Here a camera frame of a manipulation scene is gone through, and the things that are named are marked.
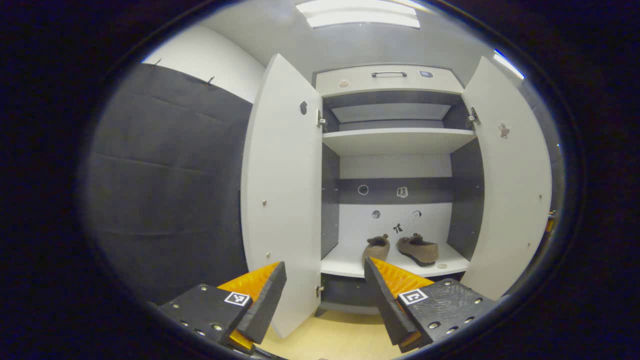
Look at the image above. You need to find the white cabinet drawer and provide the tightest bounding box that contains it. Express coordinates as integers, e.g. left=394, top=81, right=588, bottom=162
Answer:
left=315, top=64, right=466, bottom=98

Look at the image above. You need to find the ceiling light panel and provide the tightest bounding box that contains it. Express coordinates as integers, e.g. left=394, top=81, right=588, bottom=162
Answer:
left=296, top=0, right=421, bottom=29
left=494, top=49, right=526, bottom=81

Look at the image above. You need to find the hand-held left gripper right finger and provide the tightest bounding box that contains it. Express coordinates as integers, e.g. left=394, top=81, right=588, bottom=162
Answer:
left=363, top=256, right=501, bottom=354

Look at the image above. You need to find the brown shoe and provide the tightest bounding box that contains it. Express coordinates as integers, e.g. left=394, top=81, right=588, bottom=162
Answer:
left=362, top=234, right=391, bottom=266
left=396, top=233, right=439, bottom=267

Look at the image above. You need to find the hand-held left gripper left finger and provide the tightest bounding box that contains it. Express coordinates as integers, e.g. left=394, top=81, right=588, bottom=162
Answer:
left=159, top=261, right=288, bottom=354

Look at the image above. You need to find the white shoe cabinet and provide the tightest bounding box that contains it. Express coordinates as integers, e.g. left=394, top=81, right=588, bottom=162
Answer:
left=240, top=53, right=553, bottom=338

